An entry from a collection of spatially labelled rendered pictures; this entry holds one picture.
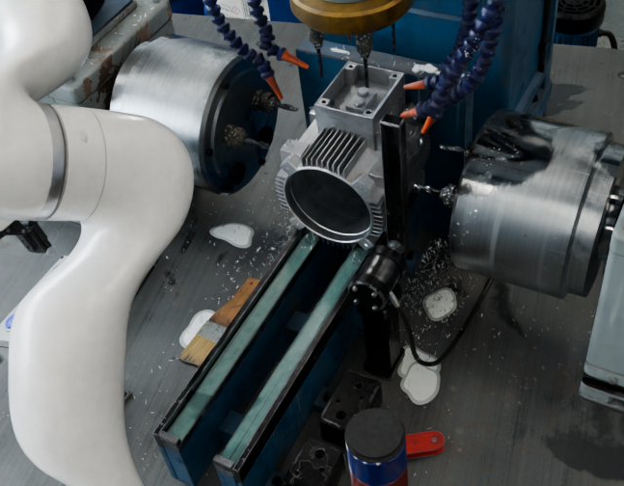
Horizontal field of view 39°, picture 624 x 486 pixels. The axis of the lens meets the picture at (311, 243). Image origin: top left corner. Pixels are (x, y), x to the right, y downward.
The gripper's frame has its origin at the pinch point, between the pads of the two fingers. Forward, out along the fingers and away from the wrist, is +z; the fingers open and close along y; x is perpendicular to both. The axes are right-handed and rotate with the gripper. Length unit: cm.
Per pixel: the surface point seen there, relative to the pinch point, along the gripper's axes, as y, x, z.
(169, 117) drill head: 31.0, -1.5, 1.6
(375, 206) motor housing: 31.1, -32.7, 21.3
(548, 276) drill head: 28, -58, 32
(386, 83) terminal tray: 50, -29, 12
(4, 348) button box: -13.3, 0.7, 8.3
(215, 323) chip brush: 16.1, -1.2, 34.5
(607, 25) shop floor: 247, 12, 116
